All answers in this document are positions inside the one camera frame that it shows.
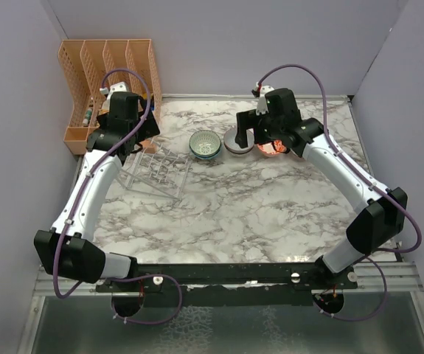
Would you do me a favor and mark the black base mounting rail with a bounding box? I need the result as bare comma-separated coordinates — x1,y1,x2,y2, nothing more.
96,263,358,307

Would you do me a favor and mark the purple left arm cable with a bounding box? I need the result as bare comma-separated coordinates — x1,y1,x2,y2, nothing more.
55,68,183,325

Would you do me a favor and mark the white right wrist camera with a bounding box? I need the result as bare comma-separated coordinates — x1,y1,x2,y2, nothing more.
251,83,274,115

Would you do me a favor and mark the orange plastic file organizer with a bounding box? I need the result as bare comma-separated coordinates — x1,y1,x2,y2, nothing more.
58,38,163,154

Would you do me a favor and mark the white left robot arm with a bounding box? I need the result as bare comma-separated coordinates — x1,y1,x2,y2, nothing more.
34,91,159,291

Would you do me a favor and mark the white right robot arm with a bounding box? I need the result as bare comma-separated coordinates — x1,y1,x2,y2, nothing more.
234,86,408,288

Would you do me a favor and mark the white teal patterned bowl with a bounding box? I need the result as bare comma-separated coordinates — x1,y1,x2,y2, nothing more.
189,130,222,159

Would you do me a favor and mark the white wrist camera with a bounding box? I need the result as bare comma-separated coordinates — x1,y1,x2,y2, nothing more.
251,83,274,115
100,81,130,100

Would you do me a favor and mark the white wire dish rack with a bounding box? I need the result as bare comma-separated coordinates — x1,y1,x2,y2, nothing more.
117,138,192,201

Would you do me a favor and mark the small white glue bottle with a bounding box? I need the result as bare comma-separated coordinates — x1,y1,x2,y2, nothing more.
83,105,93,127

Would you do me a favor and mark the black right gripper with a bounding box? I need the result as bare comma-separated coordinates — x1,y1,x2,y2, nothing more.
235,108,283,148

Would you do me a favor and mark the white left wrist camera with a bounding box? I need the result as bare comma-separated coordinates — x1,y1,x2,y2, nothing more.
100,81,130,100

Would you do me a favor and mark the blue wave hexagon bowl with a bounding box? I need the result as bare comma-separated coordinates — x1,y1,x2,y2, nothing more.
223,127,254,155

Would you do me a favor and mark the orange floral bowl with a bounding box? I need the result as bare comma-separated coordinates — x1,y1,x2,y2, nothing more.
257,140,288,157

